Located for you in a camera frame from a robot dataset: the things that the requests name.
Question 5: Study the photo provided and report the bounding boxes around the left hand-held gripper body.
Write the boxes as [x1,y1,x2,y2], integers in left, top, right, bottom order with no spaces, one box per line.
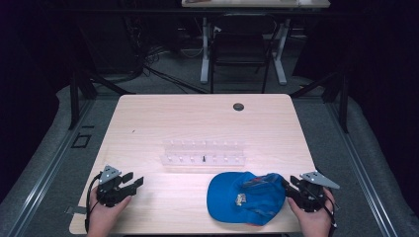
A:
[95,164,138,208]

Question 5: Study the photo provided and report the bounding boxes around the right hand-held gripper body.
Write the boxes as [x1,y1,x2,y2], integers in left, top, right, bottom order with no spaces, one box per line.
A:
[290,170,341,213]

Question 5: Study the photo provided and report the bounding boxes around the blue baseball cap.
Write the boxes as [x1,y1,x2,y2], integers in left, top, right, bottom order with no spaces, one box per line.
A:
[206,171,288,227]

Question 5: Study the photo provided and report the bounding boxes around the person's left hand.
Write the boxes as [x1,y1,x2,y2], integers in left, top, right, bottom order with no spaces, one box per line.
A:
[86,187,133,237]

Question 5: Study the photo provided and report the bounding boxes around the person's right hand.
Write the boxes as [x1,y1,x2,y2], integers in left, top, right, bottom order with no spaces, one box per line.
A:
[287,187,337,237]

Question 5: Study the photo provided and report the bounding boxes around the grey tape strip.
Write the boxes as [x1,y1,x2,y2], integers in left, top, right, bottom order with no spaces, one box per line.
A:
[64,205,88,215]

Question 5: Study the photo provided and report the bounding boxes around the black tape square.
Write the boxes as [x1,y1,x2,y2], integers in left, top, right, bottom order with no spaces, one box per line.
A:
[70,132,93,149]

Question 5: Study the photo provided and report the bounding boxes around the clear acrylic peg rack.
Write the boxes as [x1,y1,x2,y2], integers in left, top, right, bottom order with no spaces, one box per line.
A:
[159,138,247,167]

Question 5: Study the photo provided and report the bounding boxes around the black metal stand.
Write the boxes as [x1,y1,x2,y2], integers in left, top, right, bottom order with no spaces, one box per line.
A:
[67,67,136,130]
[289,68,351,134]

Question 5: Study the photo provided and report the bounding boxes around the black chair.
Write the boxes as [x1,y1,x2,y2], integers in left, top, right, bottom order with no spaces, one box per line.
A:
[209,14,279,95]

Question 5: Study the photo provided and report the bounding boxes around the white-legged desk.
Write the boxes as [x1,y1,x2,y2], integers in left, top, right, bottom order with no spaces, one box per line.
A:
[181,0,331,86]

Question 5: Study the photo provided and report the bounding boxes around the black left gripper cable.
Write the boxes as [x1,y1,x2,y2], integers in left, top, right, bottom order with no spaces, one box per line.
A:
[84,173,102,233]

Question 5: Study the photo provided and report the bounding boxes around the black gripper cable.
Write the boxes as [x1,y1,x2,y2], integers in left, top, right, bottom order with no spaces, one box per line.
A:
[84,173,102,233]
[315,187,339,231]

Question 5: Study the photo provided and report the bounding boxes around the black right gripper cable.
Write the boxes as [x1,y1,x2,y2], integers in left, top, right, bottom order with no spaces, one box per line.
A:
[315,187,339,231]

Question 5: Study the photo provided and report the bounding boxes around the aluminium floor rail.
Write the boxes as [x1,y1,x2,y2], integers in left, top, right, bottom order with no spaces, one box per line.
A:
[6,98,97,237]
[324,102,401,237]

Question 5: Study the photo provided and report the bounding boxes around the black floor cables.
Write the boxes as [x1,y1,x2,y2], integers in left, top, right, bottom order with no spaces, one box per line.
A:
[125,16,209,95]

